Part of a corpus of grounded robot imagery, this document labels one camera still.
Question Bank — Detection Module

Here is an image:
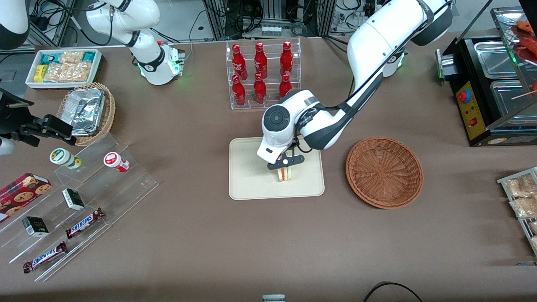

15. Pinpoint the steel snack tray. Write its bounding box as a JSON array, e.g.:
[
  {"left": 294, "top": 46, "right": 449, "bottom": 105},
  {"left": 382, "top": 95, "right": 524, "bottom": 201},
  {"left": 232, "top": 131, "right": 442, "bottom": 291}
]
[{"left": 497, "top": 167, "right": 537, "bottom": 257}]

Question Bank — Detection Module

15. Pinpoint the red chocolate chip cookie box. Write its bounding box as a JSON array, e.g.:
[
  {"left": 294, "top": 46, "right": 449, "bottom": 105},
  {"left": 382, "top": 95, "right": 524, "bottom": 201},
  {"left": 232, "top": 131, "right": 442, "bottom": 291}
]
[{"left": 0, "top": 172, "right": 52, "bottom": 223}]

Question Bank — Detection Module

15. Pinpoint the aluminium frame rack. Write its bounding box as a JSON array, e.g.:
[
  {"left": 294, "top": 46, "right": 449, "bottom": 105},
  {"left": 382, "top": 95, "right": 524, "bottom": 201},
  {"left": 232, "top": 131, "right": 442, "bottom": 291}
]
[{"left": 203, "top": 0, "right": 357, "bottom": 41}]

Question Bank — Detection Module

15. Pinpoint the black cable loop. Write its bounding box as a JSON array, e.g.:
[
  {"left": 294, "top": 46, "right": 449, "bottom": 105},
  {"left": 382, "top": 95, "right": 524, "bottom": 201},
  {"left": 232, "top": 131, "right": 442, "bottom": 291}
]
[{"left": 362, "top": 281, "right": 425, "bottom": 302}]

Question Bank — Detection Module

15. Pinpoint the red lid white jar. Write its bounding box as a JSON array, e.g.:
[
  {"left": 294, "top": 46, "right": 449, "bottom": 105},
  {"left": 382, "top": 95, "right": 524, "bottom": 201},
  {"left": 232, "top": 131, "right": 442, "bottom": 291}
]
[{"left": 103, "top": 151, "right": 131, "bottom": 173}]

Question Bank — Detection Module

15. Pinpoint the Snickers chocolate bar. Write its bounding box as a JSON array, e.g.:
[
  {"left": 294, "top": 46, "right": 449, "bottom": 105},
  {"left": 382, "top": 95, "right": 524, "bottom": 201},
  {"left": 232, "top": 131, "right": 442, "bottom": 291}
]
[
  {"left": 65, "top": 208, "right": 106, "bottom": 239},
  {"left": 23, "top": 242, "right": 68, "bottom": 273}
]

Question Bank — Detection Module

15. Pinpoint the small black carton box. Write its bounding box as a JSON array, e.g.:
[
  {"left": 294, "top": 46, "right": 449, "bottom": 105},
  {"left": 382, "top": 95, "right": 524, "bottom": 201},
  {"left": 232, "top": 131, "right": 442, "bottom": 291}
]
[
  {"left": 21, "top": 216, "right": 50, "bottom": 237},
  {"left": 62, "top": 188, "right": 86, "bottom": 211}
]

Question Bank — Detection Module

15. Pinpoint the white plastic snack bin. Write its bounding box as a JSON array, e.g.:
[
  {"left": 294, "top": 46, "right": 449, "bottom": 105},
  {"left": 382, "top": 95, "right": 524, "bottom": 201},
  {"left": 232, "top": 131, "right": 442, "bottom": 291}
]
[{"left": 25, "top": 49, "right": 103, "bottom": 90}]

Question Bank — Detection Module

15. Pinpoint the brown wicker basket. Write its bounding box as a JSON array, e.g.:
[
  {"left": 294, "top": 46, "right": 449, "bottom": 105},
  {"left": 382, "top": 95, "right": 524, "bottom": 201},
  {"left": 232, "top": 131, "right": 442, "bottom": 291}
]
[{"left": 345, "top": 136, "right": 424, "bottom": 210}]

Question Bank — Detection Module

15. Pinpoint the clear nut snack bag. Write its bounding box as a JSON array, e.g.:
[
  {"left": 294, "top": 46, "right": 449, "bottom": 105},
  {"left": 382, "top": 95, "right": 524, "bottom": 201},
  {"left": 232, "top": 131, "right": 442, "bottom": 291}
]
[
  {"left": 505, "top": 175, "right": 537, "bottom": 198},
  {"left": 509, "top": 197, "right": 537, "bottom": 219}
]

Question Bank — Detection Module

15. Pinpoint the steel warmer pan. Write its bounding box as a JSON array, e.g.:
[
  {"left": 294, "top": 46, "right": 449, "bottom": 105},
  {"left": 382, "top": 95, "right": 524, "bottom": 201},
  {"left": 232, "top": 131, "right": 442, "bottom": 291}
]
[
  {"left": 490, "top": 79, "right": 537, "bottom": 119},
  {"left": 474, "top": 40, "right": 521, "bottom": 79}
]

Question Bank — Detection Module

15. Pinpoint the clear acrylic bottle rack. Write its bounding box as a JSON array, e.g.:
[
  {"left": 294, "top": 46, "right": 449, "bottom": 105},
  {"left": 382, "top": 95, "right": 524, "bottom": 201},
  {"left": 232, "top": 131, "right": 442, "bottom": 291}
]
[{"left": 225, "top": 37, "right": 302, "bottom": 111}]

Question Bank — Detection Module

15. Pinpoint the green lid sunflower jar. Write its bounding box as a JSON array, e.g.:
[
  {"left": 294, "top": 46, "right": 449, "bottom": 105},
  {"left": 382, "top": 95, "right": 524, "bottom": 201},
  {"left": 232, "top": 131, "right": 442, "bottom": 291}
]
[{"left": 49, "top": 148, "right": 83, "bottom": 170}]

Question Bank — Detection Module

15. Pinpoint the clear acrylic tiered stand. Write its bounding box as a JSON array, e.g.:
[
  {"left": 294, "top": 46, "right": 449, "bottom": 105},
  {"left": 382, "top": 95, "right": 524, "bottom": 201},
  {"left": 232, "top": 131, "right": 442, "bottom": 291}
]
[{"left": 0, "top": 133, "right": 159, "bottom": 283}]

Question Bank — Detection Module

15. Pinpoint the cream plastic tray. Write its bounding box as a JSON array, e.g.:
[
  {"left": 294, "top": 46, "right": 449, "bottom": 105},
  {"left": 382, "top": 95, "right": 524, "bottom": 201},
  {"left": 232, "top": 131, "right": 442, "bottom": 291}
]
[{"left": 229, "top": 137, "right": 326, "bottom": 201}]

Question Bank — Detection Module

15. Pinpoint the foil wrapped package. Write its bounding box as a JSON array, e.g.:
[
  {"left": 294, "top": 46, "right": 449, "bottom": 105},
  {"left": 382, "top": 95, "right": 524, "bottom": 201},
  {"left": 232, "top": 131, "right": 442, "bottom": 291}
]
[
  {"left": 66, "top": 88, "right": 106, "bottom": 126},
  {"left": 71, "top": 122, "right": 102, "bottom": 136}
]

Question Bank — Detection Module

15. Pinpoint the clear rice cracker bag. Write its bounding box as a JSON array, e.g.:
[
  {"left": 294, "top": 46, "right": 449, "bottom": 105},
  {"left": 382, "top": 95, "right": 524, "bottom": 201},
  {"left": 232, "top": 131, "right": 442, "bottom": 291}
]
[
  {"left": 44, "top": 62, "right": 91, "bottom": 83},
  {"left": 59, "top": 51, "right": 85, "bottom": 64}
]

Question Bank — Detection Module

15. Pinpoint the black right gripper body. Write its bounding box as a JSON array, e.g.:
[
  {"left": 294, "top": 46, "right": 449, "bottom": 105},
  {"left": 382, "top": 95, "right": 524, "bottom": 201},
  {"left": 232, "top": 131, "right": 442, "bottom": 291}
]
[{"left": 0, "top": 88, "right": 35, "bottom": 138}]

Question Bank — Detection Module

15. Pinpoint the red cola bottle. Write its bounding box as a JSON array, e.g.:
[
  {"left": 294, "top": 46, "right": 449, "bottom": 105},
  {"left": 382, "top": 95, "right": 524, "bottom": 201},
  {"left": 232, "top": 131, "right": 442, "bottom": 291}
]
[
  {"left": 280, "top": 40, "right": 294, "bottom": 76},
  {"left": 279, "top": 73, "right": 293, "bottom": 99},
  {"left": 231, "top": 74, "right": 247, "bottom": 107},
  {"left": 253, "top": 42, "right": 269, "bottom": 79},
  {"left": 232, "top": 43, "right": 248, "bottom": 81},
  {"left": 253, "top": 72, "right": 268, "bottom": 104}
]

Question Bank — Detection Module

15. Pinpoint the light wicker basket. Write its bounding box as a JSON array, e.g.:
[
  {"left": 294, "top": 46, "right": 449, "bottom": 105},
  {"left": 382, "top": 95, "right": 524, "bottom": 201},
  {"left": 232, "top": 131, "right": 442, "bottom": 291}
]
[{"left": 56, "top": 82, "right": 116, "bottom": 147}]

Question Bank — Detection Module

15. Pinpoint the black food warmer appliance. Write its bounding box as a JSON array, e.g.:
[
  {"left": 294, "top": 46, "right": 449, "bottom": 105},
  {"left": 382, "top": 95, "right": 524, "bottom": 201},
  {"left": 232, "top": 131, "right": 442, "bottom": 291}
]
[{"left": 436, "top": 6, "right": 537, "bottom": 147}]

